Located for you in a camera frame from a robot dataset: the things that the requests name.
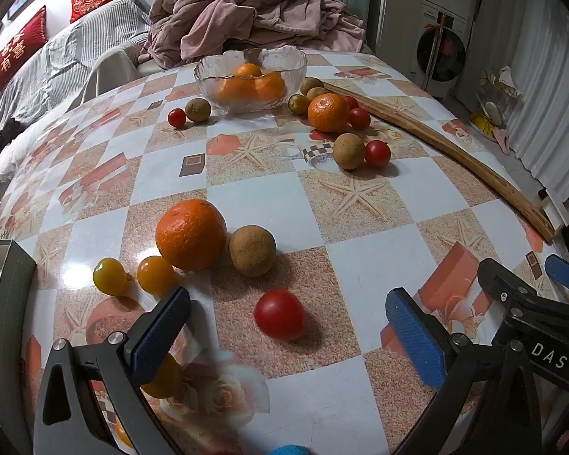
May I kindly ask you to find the checkered plastic tablecloth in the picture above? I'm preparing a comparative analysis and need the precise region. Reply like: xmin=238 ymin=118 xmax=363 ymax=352
xmin=0 ymin=47 xmax=558 ymax=455

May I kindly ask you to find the white curtain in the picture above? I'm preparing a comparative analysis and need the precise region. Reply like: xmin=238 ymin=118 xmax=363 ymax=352
xmin=474 ymin=0 xmax=569 ymax=200

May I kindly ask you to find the clear glass bowl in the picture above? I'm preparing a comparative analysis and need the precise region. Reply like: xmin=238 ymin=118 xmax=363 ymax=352
xmin=193 ymin=46 xmax=309 ymax=115

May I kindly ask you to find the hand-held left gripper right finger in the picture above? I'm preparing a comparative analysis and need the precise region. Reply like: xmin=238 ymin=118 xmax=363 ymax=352
xmin=385 ymin=287 xmax=551 ymax=455

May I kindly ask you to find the clear plastic bag of items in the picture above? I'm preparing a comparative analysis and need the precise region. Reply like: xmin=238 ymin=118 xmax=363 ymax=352
xmin=469 ymin=66 xmax=525 ymax=152

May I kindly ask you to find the yellow cherry tomato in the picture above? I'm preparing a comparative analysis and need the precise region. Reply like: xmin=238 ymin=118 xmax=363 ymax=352
xmin=142 ymin=353 xmax=183 ymax=399
xmin=93 ymin=257 xmax=128 ymax=295
xmin=137 ymin=256 xmax=178 ymax=296

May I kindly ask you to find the grey striped covered sofa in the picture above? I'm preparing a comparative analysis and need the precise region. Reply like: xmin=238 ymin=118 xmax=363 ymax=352
xmin=0 ymin=0 xmax=152 ymax=190

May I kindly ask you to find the white quilt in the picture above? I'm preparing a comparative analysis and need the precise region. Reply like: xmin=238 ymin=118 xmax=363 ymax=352
xmin=0 ymin=123 xmax=53 ymax=183

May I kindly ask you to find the white tall cabinet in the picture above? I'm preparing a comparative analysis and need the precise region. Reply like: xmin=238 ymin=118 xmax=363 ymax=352
xmin=374 ymin=0 xmax=425 ymax=72

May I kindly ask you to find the pink blanket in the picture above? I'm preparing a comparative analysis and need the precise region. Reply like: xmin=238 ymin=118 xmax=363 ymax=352
xmin=137 ymin=0 xmax=367 ymax=69

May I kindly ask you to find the white washing machine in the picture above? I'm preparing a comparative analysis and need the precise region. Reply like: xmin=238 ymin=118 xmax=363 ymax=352
xmin=408 ymin=0 xmax=475 ymax=98

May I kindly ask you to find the long wooden strip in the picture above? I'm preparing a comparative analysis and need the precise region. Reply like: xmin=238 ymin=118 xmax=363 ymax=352
xmin=320 ymin=80 xmax=558 ymax=246

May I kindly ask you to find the orange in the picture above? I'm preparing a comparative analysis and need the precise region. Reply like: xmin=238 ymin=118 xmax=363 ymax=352
xmin=307 ymin=93 xmax=351 ymax=133
xmin=156 ymin=199 xmax=228 ymax=272

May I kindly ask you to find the dark clothes pile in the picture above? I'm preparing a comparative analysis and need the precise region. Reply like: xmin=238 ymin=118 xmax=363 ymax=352
xmin=0 ymin=118 xmax=24 ymax=162

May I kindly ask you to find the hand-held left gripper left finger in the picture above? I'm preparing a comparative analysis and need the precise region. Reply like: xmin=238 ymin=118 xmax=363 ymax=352
xmin=33 ymin=287 xmax=193 ymax=455

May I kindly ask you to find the red cushion gold lettering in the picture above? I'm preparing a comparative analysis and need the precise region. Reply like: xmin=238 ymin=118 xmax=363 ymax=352
xmin=0 ymin=6 xmax=48 ymax=93

